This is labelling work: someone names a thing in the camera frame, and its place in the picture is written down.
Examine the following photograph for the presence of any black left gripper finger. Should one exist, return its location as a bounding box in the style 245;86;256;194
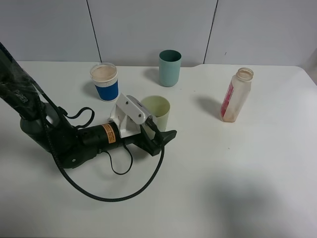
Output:
141;126;177;156

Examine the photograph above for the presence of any clear bottle with pink label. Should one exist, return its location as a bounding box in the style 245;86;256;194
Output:
220;67;254;122

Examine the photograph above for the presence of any black left camera cable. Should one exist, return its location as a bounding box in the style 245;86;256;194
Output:
32;79;166;203

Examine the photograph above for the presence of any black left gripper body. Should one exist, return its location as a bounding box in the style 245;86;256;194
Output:
80;122;149;152

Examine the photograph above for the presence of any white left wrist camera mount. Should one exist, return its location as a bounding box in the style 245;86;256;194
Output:
107;93;153;138

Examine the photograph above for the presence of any teal plastic cup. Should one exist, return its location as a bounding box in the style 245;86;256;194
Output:
159;50;182;87

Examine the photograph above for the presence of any light green plastic cup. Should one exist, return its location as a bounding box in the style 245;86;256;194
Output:
141;95;170;132

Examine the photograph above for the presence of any blue ribbed paper cup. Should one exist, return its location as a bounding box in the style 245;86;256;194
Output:
90;63;119;102

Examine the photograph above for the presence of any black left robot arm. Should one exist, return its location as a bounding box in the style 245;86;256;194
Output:
0;46;176;169

